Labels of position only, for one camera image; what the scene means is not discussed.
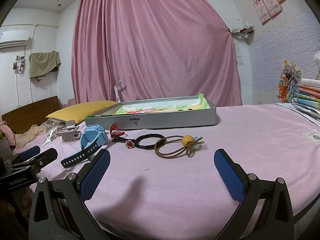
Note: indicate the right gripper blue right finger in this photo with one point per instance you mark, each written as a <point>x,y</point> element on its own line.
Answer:
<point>264,210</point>

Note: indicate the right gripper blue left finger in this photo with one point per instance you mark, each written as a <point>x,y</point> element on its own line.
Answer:
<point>58,209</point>

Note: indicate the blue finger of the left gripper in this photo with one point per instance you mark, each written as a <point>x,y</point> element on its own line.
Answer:
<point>30,153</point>
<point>41,160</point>

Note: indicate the beige claw hair clip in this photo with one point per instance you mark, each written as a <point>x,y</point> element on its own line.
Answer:
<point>70,132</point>

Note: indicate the blue kids smartwatch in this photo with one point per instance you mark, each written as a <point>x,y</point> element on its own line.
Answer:
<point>91,140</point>

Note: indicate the small gold red earring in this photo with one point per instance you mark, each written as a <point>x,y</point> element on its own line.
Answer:
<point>129,144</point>

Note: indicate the brown hair tie yellow bead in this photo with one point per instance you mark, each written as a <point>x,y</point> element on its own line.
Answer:
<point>177,146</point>

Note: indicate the black hair clip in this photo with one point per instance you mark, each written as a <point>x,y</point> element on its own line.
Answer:
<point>116,138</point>

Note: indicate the wooden headboard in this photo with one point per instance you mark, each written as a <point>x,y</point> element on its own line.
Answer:
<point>21,119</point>

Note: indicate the floral satin pillow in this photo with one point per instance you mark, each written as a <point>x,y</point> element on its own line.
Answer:
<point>51,123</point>

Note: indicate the yellow pillow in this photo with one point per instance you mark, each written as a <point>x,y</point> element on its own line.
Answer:
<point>79,111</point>

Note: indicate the white paper tag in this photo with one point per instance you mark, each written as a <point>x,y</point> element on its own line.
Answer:
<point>313,136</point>

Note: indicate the green hanging towel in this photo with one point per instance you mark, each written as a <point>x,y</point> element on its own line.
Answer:
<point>40,64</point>

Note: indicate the pink bed blanket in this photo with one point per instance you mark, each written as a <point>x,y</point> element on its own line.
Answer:
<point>143,196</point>

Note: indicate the stack of books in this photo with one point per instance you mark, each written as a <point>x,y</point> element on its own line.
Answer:
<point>306,100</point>

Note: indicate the white air conditioner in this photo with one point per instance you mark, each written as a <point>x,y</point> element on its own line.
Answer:
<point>14,38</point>

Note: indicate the grey shallow tray box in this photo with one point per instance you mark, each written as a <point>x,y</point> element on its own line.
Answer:
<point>106,118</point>

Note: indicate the colourful painted tray liner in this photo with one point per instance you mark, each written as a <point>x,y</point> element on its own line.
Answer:
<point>164,105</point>

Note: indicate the pink curtain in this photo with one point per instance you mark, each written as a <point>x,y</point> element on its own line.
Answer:
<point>155,48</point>

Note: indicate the curtain tieback hook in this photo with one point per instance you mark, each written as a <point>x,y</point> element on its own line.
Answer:
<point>244,31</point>

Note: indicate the wall switch and charger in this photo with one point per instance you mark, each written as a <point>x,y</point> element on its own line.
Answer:
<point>19,64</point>

